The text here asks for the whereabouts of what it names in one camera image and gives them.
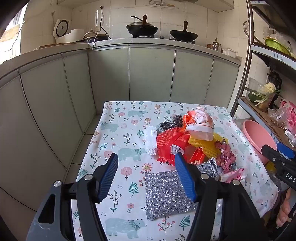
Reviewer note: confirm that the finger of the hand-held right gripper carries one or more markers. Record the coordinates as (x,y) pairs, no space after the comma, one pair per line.
(270,155)
(286,150)

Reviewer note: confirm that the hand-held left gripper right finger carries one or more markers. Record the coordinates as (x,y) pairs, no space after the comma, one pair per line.
(185,178)

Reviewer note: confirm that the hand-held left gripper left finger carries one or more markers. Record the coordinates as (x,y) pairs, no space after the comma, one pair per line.
(108,176)

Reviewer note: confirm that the long red cardboard box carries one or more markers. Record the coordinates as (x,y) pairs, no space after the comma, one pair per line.
(196,156)

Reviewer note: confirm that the pink plastic basin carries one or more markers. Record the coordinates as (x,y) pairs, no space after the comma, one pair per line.
(252,136)

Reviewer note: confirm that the steel wool ball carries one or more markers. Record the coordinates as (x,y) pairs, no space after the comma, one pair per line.
(165,125)
(178,120)

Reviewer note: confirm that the person's right hand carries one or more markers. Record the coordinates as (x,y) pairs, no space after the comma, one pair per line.
(283,210)

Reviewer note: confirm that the small silver scouring pad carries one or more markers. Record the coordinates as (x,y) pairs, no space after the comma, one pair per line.
(209,166)

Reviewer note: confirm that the large silver scouring pad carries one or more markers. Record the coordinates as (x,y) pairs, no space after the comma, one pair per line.
(161,194)

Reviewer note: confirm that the clear plastic bag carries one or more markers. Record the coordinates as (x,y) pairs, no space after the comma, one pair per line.
(277,115)

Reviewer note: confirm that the pink plastic bag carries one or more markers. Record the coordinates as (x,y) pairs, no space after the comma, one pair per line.
(290,113)

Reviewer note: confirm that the yellow foam mesh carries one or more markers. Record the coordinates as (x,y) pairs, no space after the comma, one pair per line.
(208,146)

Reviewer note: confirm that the red snack packet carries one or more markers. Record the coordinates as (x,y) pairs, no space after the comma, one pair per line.
(168,141)

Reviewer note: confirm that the pink floral wrapper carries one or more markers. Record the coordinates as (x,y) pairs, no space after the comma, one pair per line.
(233,175)

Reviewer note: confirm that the brown cardboard shelf liner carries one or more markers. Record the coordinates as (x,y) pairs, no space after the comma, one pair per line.
(259,113)

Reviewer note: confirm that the crumpled maroon wrapper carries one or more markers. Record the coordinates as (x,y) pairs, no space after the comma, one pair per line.
(225,157)

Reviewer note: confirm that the brown root vegetable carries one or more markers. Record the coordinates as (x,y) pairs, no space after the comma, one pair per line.
(263,105)

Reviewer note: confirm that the orange and white plastic bag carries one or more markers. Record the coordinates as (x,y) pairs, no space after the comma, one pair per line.
(198,129)

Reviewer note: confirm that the clear plastic wrapper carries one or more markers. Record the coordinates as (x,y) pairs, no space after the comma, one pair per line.
(151,139)

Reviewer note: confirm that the floral bear print tablecloth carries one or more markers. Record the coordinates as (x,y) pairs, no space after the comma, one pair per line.
(120,120)

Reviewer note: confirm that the green scallions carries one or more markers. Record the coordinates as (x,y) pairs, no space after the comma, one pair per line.
(266,96)

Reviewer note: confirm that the dark green vegetable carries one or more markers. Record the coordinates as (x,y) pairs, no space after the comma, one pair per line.
(252,96)

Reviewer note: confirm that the napa cabbage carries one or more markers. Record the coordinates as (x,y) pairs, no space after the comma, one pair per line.
(268,88)

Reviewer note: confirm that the black blender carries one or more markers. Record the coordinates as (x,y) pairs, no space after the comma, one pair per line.
(275,78)

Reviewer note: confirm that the metal storage rack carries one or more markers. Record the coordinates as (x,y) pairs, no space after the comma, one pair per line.
(261,49)

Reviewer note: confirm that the green plastic basket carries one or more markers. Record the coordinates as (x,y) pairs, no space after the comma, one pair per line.
(277,46)

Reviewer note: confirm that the white plastic container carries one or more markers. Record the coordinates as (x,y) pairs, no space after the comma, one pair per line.
(230,52)

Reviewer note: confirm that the grey kitchen cabinet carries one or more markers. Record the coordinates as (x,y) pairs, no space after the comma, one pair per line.
(150,71)

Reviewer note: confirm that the metal kettle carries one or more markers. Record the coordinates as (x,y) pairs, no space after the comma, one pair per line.
(215,45)

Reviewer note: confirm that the hanging metal strainer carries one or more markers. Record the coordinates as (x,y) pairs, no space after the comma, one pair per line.
(247,29)

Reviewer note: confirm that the dark cooking pot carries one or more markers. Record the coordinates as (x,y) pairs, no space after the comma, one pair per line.
(94,37)

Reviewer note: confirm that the gas stove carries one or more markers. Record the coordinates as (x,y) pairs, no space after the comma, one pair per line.
(161,37)

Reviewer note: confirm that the black wok with lid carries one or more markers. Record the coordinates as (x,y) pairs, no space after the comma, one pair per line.
(142,29)

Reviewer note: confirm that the white rice cooker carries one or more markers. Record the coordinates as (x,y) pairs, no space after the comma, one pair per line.
(63,30)

